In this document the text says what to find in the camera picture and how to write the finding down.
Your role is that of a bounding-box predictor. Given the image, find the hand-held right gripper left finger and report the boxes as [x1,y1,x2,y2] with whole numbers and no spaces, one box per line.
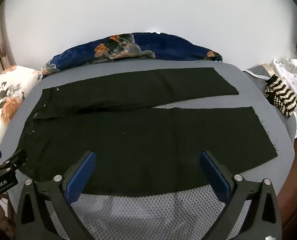
[16,151,97,240]

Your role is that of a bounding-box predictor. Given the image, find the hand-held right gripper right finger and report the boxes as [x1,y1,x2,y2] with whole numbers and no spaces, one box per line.
[199,150,283,240]

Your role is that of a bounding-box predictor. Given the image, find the black pants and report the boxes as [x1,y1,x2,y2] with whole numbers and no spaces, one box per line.
[17,67,279,195]

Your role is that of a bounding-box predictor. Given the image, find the person's left forearm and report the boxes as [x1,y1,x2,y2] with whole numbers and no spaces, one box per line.
[0,192,15,239]

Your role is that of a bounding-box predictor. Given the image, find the white floral pillow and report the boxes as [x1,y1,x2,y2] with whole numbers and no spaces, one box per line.
[0,65,43,153]

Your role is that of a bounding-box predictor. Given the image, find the grey mesh mat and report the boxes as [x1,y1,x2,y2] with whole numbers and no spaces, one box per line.
[0,57,297,240]

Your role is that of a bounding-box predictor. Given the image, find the black white striped knitted cloth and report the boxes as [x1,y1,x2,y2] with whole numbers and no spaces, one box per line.
[264,75,297,118]

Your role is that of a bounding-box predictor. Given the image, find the blue floral blanket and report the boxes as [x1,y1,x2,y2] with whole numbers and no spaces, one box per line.
[42,32,224,75]

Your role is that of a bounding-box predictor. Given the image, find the white strap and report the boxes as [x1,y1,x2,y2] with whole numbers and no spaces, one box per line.
[242,69,272,81]

